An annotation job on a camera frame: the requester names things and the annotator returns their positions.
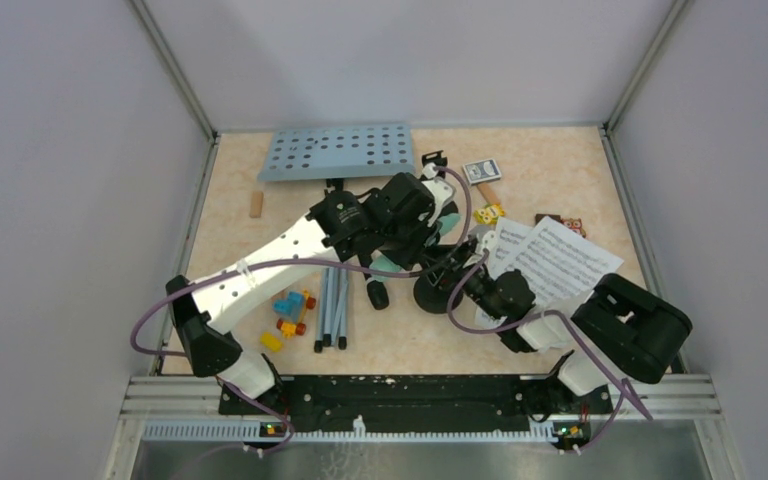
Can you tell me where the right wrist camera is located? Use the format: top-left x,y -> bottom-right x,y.
468,224 -> 498,256

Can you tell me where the wooden block far left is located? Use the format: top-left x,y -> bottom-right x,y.
249,191 -> 264,218

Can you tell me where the dark brown block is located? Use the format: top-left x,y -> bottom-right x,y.
534,213 -> 564,226

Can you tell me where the yellow printed toy block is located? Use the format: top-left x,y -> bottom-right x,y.
473,204 -> 506,226

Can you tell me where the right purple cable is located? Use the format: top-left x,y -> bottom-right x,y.
446,248 -> 654,455

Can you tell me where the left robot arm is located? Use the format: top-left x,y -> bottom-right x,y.
168,172 -> 455,414

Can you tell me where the red owl toy block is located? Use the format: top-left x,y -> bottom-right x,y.
561,218 -> 587,238

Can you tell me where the mint microphone stand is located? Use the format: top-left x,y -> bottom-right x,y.
413,273 -> 464,315

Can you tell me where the blue music stand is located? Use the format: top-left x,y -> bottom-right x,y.
256,122 -> 418,354

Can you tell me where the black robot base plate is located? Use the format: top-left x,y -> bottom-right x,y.
218,374 -> 614,446

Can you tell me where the black microphone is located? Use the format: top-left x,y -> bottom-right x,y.
365,275 -> 389,310

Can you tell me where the sheet music page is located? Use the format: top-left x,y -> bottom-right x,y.
487,217 -> 534,291
500,218 -> 623,306

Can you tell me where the playing card box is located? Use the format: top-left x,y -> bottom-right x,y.
462,158 -> 502,185

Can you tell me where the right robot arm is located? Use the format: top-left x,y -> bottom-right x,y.
414,240 -> 693,412

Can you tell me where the yellow toy brick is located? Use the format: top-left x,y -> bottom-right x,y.
259,332 -> 284,353

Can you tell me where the toy block car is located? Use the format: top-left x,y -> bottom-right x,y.
272,290 -> 318,338

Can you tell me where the mint green microphone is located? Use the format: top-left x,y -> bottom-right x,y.
364,203 -> 461,273

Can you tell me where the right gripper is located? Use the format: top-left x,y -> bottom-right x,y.
421,238 -> 504,319

